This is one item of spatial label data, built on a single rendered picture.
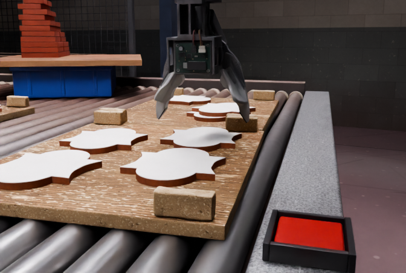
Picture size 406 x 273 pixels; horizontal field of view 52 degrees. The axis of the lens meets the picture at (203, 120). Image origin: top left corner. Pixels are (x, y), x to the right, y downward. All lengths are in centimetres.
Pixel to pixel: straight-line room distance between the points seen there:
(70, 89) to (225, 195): 99
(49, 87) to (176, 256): 106
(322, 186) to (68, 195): 31
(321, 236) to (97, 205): 22
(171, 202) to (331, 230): 15
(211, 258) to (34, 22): 131
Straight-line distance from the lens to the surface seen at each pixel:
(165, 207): 40
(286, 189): 54
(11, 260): 43
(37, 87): 140
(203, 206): 39
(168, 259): 38
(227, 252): 38
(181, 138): 67
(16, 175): 54
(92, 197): 47
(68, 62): 134
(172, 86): 68
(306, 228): 41
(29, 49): 158
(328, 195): 54
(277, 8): 568
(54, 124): 99
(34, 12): 158
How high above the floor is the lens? 110
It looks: 11 degrees down
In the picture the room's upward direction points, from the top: straight up
